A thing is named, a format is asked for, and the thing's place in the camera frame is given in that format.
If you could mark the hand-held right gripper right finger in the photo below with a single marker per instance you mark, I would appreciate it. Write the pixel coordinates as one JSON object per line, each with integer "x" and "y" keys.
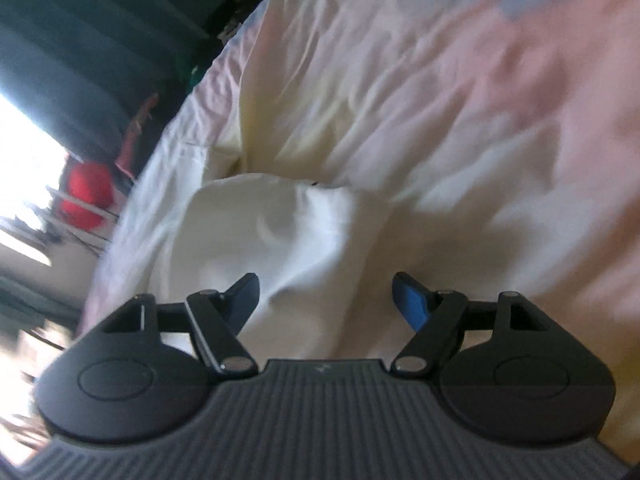
{"x": 411, "y": 302}

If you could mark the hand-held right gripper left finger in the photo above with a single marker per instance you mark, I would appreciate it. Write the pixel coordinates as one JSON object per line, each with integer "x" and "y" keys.
{"x": 244, "y": 299}

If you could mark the white cloth garment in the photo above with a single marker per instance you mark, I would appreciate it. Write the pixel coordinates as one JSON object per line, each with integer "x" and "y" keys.
{"x": 300, "y": 240}

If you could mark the red object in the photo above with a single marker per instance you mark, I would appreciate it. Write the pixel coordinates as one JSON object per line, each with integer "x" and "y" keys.
{"x": 84, "y": 195}

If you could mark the red hanging cloth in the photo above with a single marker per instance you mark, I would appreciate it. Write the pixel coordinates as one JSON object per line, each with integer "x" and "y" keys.
{"x": 134, "y": 135}

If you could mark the pastel patterned bed sheet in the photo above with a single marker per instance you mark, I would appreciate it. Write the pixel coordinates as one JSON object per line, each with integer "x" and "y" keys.
{"x": 400, "y": 100}

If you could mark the dark green curtain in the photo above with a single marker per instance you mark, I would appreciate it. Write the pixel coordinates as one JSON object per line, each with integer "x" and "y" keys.
{"x": 95, "y": 45}

